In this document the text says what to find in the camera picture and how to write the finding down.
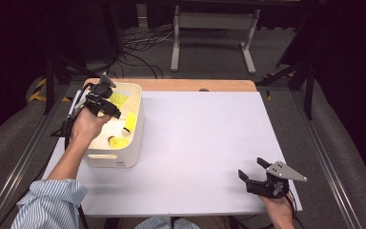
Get black metal stand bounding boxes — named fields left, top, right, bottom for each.
left=255, top=12, right=318, bottom=121

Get black tripod stand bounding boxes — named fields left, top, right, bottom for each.
left=42, top=53, right=103, bottom=115

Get white flat board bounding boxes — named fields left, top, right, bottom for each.
left=41, top=90, right=303, bottom=218

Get aluminium rail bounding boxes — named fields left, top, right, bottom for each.
left=0, top=83, right=74, bottom=229
left=290, top=90, right=363, bottom=229

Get person's left hand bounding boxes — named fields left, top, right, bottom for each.
left=71, top=107, right=112, bottom=149

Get yellow black hazard tape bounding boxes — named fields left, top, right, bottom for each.
left=28, top=77, right=72, bottom=103

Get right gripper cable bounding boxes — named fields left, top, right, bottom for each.
left=284, top=193, right=300, bottom=223

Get yellow shuttlecock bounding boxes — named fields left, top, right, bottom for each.
left=121, top=112, right=138, bottom=136
left=109, top=91, right=131, bottom=110
left=107, top=135, right=132, bottom=151

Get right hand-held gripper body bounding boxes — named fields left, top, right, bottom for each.
left=246, top=160, right=308, bottom=200

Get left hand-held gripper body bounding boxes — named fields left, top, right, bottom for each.
left=82, top=73, right=117, bottom=117

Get white metal stand frame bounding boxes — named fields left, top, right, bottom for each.
left=170, top=4, right=261, bottom=75

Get black floor cables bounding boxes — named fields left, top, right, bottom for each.
left=120, top=28, right=175, bottom=80

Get white plastic bin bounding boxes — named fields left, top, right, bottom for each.
left=72, top=81, right=146, bottom=169

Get person's right hand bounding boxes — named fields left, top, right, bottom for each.
left=259, top=194, right=296, bottom=229

